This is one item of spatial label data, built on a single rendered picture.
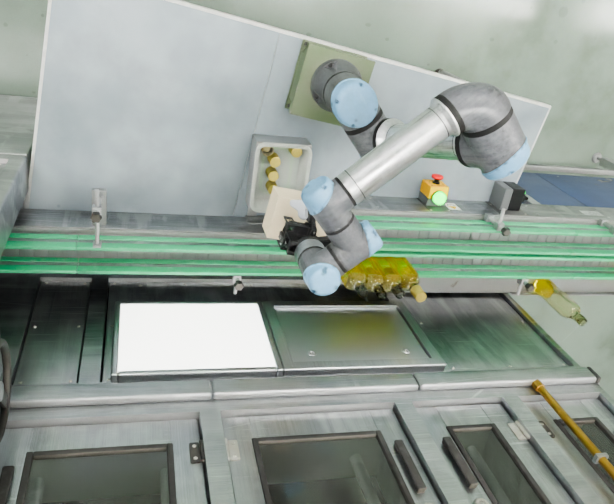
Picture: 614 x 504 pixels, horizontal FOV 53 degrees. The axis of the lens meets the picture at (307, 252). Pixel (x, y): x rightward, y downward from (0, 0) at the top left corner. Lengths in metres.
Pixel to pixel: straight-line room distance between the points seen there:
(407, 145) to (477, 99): 0.17
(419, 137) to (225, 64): 0.74
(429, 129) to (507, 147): 0.18
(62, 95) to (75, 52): 0.12
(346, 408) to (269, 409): 0.20
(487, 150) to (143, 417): 0.98
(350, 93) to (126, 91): 0.64
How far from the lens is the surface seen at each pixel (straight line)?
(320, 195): 1.27
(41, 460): 1.47
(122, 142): 1.91
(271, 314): 1.84
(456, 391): 1.76
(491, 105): 1.36
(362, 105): 1.65
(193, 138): 1.90
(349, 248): 1.34
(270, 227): 1.62
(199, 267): 1.87
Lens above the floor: 2.57
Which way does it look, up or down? 59 degrees down
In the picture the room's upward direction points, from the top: 153 degrees clockwise
